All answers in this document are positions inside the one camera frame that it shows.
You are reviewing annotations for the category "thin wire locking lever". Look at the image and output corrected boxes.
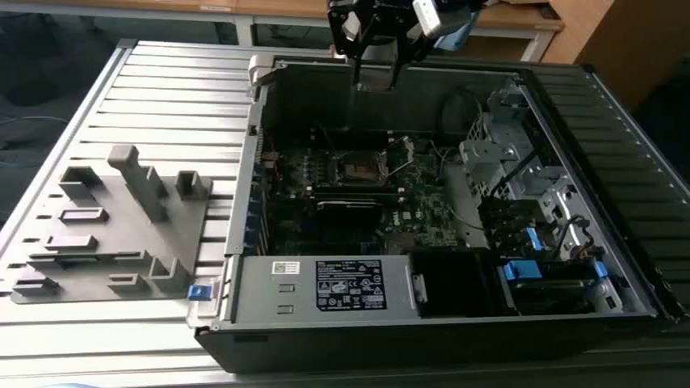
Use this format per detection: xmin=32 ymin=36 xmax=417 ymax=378
xmin=317 ymin=123 xmax=341 ymax=158
xmin=386 ymin=158 xmax=419 ymax=178

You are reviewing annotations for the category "CPU socket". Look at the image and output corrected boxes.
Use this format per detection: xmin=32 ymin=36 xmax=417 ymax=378
xmin=331 ymin=149 xmax=393 ymax=188

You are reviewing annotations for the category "RAM slot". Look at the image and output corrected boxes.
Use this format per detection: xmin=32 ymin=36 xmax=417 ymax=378
xmin=315 ymin=183 xmax=398 ymax=192
xmin=315 ymin=190 xmax=401 ymax=200

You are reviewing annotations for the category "silver metal drive cage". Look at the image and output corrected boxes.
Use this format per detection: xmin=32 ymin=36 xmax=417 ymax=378
xmin=458 ymin=76 xmax=621 ymax=259

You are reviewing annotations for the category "green motherboard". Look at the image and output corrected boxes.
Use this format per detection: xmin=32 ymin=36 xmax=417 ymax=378
xmin=261 ymin=133 xmax=486 ymax=255

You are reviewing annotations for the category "black graphics card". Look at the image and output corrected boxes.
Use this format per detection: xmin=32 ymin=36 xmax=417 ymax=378
xmin=315 ymin=198 xmax=387 ymax=246

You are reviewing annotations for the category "brown chipset heatsink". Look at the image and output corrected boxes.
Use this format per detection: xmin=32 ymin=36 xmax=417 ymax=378
xmin=385 ymin=232 xmax=417 ymax=250

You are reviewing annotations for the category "wooden cabinet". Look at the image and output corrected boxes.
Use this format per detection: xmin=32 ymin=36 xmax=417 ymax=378
xmin=542 ymin=0 xmax=690 ymax=110

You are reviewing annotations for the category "black fan shroud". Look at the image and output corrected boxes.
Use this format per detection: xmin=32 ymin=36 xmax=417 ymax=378
xmin=409 ymin=248 xmax=501 ymax=318

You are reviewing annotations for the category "hard disk in blue carrier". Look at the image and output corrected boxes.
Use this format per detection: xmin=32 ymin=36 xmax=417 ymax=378
xmin=498 ymin=258 xmax=609 ymax=316

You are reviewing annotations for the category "grey power supply unit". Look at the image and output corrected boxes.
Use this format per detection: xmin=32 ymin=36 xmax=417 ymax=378
xmin=218 ymin=254 xmax=422 ymax=324

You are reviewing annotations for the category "grey parts rack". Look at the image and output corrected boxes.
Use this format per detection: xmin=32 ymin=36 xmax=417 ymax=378
xmin=8 ymin=144 xmax=215 ymax=305

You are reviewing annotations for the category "black open PC case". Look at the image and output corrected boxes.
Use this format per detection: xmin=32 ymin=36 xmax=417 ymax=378
xmin=186 ymin=54 xmax=689 ymax=375

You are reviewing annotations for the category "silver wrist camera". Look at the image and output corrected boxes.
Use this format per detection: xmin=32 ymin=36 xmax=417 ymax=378
xmin=413 ymin=0 xmax=453 ymax=38

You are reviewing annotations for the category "grey case handle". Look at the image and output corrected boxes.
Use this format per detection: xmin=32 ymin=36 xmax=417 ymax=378
xmin=247 ymin=54 xmax=278 ymax=98

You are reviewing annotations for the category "wooden desk white frame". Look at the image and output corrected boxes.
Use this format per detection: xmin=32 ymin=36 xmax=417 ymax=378
xmin=0 ymin=0 xmax=566 ymax=62

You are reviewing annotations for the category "black disk wire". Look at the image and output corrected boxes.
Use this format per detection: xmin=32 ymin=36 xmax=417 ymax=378
xmin=558 ymin=213 xmax=589 ymax=259

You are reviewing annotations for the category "coloured power wire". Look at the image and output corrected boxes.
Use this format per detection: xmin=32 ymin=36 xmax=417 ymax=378
xmin=570 ymin=242 xmax=605 ymax=262

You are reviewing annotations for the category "blue cable on floor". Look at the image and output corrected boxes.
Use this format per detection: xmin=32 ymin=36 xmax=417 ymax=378
xmin=0 ymin=115 xmax=71 ymax=171

